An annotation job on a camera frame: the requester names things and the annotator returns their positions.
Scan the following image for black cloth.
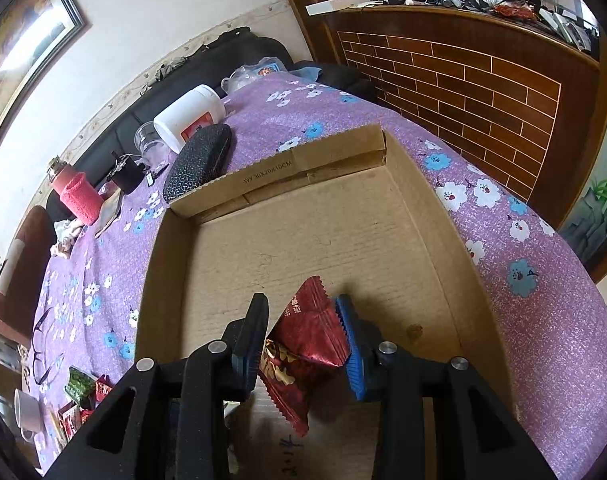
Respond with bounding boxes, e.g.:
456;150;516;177
218;26;257;43

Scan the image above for crumpled white cloth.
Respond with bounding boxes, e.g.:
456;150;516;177
51;220;87;259

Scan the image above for framed horse painting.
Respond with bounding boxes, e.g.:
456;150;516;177
0;0;92;161

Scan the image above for bamboo mural panel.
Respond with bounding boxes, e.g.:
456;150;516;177
558;125;607;283

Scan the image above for dark red snack packet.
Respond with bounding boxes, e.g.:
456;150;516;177
258;276;351;436

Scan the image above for black sofa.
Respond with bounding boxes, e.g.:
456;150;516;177
46;27;379;221

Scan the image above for clear plastic bag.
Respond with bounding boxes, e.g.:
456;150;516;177
221;57;289;96

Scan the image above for brown armchair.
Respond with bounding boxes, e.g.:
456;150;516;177
0;205;57;348

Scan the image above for white mug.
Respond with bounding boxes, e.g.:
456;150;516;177
14;388;44;443

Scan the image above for clear plastic cup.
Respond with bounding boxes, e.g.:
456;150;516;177
134;121;172;168

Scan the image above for flat white box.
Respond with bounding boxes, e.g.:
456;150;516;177
306;0;369;17

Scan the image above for grey cloth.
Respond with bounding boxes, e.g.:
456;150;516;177
144;57;184;93

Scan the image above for black patterned glasses case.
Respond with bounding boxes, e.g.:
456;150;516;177
162;123;233;204

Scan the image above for purple floral tablecloth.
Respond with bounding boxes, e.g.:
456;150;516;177
31;67;607;480

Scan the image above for purple frame eyeglasses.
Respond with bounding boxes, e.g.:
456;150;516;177
31;307;67;386

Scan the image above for green pea snack packet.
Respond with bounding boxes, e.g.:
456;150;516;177
66;366;97;406

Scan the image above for blue cloth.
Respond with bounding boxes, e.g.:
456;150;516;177
291;62;324;83

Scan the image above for small black cup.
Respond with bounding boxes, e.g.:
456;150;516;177
108;155;147;195

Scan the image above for wooden brick pattern counter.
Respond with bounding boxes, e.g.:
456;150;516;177
268;0;607;231

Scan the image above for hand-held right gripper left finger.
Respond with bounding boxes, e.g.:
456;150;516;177
44;292;270;480

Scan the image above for cardboard box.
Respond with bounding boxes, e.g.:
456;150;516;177
134;122;521;480

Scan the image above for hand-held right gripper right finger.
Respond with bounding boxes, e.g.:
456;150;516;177
335;294;559;480

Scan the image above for pink thermos with knit sleeve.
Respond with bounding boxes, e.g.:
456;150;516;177
47;157;105;227

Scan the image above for white plastic jar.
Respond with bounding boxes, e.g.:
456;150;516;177
154;85;228;155

